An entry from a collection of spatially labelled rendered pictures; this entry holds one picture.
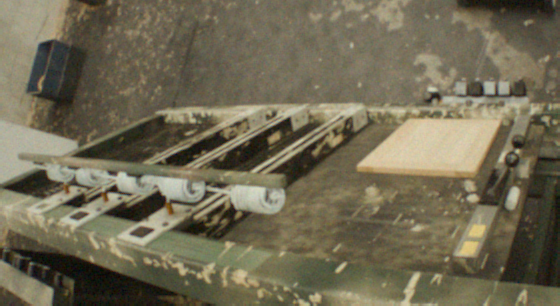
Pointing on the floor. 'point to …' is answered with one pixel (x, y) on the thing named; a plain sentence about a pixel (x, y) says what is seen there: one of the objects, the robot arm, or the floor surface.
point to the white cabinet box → (42, 144)
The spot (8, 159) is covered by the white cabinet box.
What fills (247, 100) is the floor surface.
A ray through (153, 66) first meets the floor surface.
